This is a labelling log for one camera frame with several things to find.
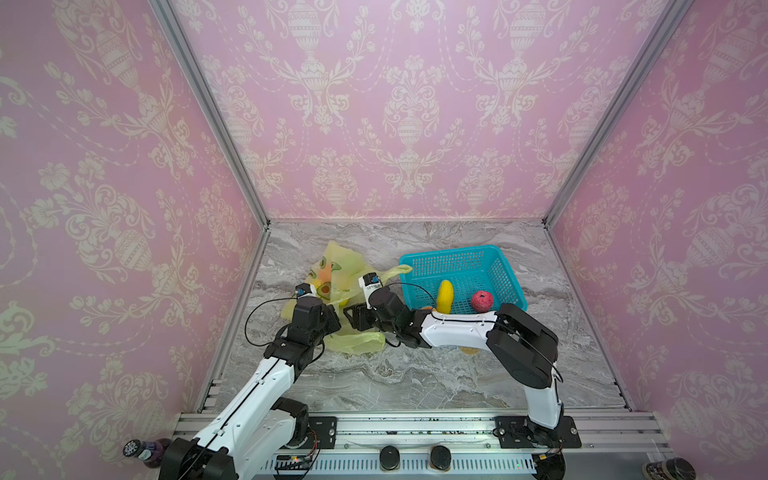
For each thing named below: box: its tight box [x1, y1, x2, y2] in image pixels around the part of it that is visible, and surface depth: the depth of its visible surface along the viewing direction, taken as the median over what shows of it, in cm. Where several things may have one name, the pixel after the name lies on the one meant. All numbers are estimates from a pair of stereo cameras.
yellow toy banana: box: [436, 280, 454, 314], surface depth 96 cm
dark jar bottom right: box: [642, 457, 696, 480], surface depth 64 cm
